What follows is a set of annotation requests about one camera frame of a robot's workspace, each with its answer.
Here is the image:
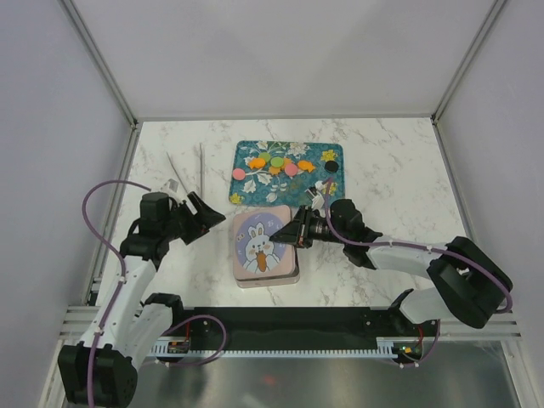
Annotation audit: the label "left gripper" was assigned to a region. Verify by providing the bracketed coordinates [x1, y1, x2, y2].
[161, 192, 225, 246]

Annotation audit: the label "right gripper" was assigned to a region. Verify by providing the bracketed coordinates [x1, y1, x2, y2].
[269, 205, 348, 249]

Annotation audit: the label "square metal tin lid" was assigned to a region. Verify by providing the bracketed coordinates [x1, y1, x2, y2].
[232, 205, 297, 275]

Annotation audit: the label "square cookie tin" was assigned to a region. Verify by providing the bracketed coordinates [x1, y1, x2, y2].
[234, 256, 299, 289]

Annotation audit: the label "metal tongs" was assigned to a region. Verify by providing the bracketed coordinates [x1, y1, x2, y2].
[167, 143, 206, 199]

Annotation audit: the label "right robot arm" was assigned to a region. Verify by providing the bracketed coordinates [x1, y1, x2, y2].
[270, 199, 513, 336]

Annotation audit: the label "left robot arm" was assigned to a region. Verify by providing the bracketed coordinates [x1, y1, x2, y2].
[58, 192, 225, 407]

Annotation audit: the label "teal floral tray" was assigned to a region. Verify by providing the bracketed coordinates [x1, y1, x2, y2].
[229, 140, 345, 207]

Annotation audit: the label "orange flower cookie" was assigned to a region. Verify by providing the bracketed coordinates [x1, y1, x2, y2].
[248, 157, 266, 170]

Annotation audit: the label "green cookie right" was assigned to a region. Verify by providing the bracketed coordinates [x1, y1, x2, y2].
[269, 156, 284, 168]

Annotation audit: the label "black cookie right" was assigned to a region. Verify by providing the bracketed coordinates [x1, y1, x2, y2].
[325, 161, 339, 173]

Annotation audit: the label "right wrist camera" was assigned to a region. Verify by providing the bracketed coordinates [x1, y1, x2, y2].
[305, 186, 325, 210]

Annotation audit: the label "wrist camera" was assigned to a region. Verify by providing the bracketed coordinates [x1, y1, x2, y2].
[305, 186, 325, 210]
[161, 178, 179, 196]

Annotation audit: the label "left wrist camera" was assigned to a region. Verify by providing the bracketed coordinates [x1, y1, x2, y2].
[161, 178, 179, 196]

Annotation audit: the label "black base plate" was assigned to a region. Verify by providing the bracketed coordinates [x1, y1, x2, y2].
[173, 307, 437, 350]

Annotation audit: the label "white cable duct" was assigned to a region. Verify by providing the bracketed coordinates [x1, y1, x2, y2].
[148, 338, 421, 359]

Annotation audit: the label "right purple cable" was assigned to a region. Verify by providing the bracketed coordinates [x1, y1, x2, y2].
[322, 178, 513, 314]

